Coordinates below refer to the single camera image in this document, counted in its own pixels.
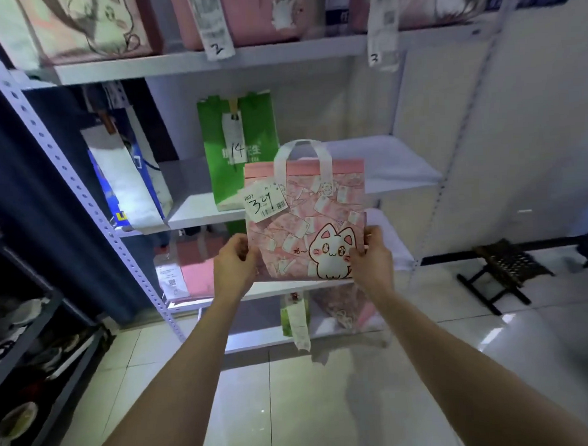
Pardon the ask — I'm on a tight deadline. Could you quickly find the person's right hand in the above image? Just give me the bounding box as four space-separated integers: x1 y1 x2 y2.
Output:
348 224 396 302

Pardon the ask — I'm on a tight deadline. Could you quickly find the person's left hand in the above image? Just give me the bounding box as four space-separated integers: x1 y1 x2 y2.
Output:
211 232 262 303

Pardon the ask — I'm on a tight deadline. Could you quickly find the pink cat print tote bag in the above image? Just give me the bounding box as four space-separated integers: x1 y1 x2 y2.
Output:
242 137 370 285

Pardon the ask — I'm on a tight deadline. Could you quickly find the person's right forearm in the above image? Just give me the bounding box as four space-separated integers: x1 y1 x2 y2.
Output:
374 280 588 446

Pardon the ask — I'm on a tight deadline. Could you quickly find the person's left forearm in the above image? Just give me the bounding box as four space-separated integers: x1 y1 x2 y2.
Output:
81 293 252 446

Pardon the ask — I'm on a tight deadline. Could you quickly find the white paper receipt label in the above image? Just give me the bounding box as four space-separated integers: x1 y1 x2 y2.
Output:
243 178 290 224

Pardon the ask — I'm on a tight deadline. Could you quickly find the pink bag with white label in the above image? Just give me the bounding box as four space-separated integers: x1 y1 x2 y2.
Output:
152 227 252 305

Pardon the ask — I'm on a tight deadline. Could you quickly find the green paper bag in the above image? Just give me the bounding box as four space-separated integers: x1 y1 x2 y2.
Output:
196 89 283 213

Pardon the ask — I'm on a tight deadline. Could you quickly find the small green bag with receipt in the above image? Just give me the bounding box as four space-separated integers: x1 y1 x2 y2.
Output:
279 292 312 354

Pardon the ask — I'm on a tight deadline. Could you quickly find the white tag on green bag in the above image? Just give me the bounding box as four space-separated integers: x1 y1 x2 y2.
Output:
221 97 248 166

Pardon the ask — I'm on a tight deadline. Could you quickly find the white and blue bag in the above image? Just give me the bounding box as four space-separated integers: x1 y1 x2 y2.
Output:
79 107 175 237

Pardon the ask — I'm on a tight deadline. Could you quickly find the black folding stool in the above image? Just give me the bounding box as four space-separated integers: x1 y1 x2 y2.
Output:
454 237 556 318

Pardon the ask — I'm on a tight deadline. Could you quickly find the white metal shelf rack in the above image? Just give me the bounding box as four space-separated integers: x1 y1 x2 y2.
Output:
0 0 543 365

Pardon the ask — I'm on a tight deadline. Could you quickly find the long white receipt strip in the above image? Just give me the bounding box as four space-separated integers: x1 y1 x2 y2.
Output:
364 0 404 73
185 0 236 63

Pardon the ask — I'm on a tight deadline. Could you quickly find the white shoe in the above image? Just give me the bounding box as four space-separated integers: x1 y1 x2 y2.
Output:
8 299 45 327
0 401 40 443

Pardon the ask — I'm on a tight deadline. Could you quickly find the pink bag with long receipt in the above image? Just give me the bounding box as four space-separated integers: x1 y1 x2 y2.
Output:
170 0 323 52

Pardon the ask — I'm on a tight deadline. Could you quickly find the dark shoe rack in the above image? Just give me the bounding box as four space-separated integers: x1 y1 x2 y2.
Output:
0 224 117 446

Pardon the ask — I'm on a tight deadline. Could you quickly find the pink cartoon bag with receipt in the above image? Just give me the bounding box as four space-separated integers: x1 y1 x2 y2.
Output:
350 0 517 34

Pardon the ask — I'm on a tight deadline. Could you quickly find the beige cartoon print bag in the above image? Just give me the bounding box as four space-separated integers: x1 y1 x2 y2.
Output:
14 0 163 67

